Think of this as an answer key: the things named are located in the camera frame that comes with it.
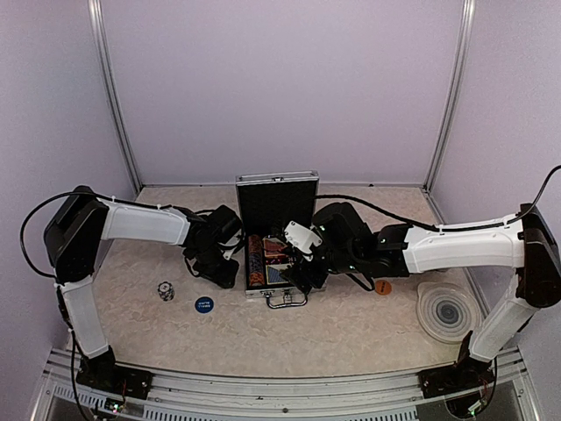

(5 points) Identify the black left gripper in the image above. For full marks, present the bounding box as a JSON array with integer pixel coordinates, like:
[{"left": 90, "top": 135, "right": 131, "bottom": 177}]
[{"left": 191, "top": 244, "right": 240, "bottom": 289}]

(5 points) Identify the blue playing card deck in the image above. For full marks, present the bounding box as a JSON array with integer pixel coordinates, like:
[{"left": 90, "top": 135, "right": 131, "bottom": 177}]
[{"left": 265, "top": 264, "right": 291, "bottom": 286}]

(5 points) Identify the red playing card deck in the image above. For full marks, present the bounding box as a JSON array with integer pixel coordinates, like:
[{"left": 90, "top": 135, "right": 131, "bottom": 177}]
[{"left": 263, "top": 238, "right": 288, "bottom": 261}]

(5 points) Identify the aluminium poker chip case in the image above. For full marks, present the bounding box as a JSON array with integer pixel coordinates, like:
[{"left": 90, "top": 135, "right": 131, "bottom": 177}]
[{"left": 236, "top": 170, "right": 319, "bottom": 310}]

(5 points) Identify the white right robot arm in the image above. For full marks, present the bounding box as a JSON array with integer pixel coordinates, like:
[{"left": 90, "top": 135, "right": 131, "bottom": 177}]
[{"left": 283, "top": 202, "right": 560, "bottom": 389}]

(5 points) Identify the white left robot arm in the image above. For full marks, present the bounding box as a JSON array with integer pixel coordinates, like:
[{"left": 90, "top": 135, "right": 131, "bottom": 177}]
[{"left": 44, "top": 185, "right": 244, "bottom": 390}]

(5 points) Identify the blue round button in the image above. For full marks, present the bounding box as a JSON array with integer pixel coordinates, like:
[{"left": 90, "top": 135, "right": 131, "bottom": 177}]
[{"left": 195, "top": 296, "right": 215, "bottom": 314}]

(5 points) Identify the red chip row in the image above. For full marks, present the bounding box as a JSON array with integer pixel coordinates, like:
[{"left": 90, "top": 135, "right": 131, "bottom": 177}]
[{"left": 248, "top": 234, "right": 264, "bottom": 264}]

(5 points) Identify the orange round button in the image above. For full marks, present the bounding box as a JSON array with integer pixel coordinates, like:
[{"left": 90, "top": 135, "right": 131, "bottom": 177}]
[{"left": 374, "top": 280, "right": 393, "bottom": 296}]

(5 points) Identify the black white chip stack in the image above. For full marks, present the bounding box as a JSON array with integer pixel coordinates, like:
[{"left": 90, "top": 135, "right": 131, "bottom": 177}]
[{"left": 157, "top": 282, "right": 174, "bottom": 302}]

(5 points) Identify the grey striped plate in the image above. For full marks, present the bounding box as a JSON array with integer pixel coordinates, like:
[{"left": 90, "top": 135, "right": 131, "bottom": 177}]
[{"left": 415, "top": 282, "right": 482, "bottom": 345}]

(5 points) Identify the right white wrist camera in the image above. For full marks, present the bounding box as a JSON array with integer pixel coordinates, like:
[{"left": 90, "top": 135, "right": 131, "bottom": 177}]
[{"left": 284, "top": 221, "right": 323, "bottom": 261}]

